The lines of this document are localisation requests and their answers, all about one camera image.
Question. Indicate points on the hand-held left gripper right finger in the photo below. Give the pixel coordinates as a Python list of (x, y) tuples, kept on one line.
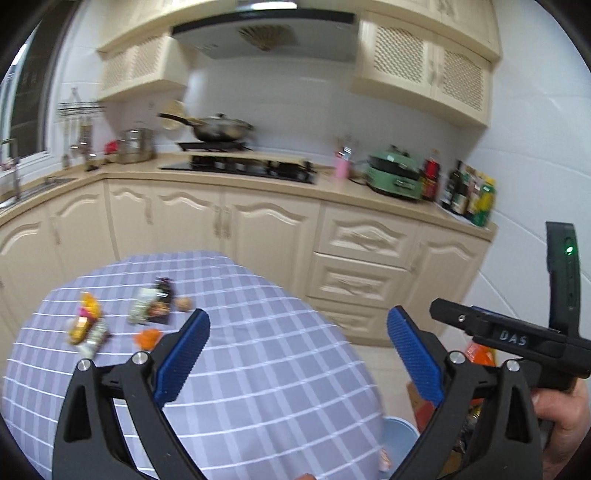
[(415, 360)]

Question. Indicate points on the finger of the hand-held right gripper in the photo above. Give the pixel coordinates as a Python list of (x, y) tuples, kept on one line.
[(455, 318), (508, 321)]

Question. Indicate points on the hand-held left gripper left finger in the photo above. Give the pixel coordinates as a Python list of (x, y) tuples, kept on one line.
[(180, 360)]

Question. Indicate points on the light blue bin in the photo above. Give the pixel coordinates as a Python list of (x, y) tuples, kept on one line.
[(398, 438)]

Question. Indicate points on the person's right hand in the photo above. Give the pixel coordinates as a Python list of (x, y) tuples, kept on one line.
[(572, 429)]

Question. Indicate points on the brown cardboard box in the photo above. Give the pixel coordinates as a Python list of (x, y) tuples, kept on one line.
[(418, 401)]

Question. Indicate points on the brown walnut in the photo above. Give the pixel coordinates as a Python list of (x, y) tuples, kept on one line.
[(184, 304)]

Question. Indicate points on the dark snack wrapper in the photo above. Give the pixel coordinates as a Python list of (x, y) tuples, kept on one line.
[(165, 297)]

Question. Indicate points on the black printed wrapper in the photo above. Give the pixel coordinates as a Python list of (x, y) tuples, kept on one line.
[(142, 307)]

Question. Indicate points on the blue checked tablecloth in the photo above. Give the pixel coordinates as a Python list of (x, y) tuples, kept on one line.
[(254, 369)]

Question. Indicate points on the yellow snack wrapper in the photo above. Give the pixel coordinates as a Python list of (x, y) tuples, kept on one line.
[(85, 314)]

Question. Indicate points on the row of condiment bottles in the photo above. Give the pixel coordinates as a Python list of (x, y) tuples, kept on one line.
[(457, 189)]

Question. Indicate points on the green electric cooker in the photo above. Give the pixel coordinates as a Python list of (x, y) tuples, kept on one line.
[(392, 175)]

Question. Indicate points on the cream lower kitchen cabinets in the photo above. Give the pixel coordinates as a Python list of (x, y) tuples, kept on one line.
[(258, 221)]

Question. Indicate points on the cream kitchen cabinets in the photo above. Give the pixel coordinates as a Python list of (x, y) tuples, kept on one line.
[(461, 23), (258, 221)]

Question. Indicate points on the pink utensil holder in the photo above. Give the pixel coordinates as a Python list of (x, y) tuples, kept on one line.
[(342, 168)]

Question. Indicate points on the black gas stove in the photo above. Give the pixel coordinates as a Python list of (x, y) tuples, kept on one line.
[(240, 168)]

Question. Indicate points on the black portable burner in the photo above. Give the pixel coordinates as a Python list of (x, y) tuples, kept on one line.
[(217, 146)]

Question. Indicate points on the steel stock pot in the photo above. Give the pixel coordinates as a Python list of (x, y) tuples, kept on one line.
[(135, 145)]

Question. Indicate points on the steel double sink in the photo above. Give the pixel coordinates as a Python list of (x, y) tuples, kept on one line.
[(37, 189)]

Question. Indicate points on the red bowl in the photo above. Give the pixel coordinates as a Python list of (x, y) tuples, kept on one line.
[(111, 147)]

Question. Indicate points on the hanging steel skimmer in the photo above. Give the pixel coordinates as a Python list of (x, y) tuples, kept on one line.
[(90, 152)]

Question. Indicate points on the large cream lattice cabinet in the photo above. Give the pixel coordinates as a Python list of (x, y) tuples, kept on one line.
[(415, 69)]

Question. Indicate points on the small cream lattice cabinet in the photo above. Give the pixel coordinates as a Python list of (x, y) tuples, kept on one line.
[(138, 69)]

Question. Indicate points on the cream upper kitchen cabinets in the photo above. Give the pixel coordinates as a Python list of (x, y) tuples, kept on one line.
[(461, 23)]

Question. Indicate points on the kitchen window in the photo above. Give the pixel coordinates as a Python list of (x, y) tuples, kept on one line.
[(27, 101)]

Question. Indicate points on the range hood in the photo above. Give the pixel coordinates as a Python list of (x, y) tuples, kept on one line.
[(258, 32)]

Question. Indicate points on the round cream wall trivet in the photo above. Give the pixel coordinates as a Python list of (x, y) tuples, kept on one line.
[(174, 110)]

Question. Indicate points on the wall utensil rack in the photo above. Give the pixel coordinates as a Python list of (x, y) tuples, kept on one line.
[(81, 108)]

